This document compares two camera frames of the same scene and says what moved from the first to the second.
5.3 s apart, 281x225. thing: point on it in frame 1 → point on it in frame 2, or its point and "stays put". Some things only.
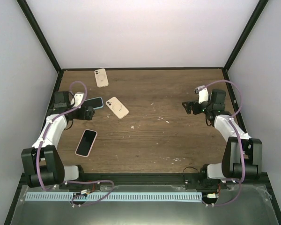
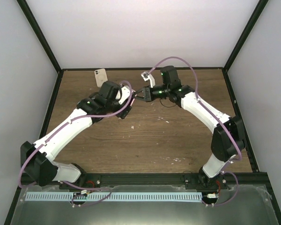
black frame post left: [26, 11] stays put
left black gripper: [89, 115] → [123, 113]
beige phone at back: [101, 78] stays put
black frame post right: [246, 33] stays put
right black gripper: [188, 108] → [148, 95]
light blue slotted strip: [112, 196] stays put
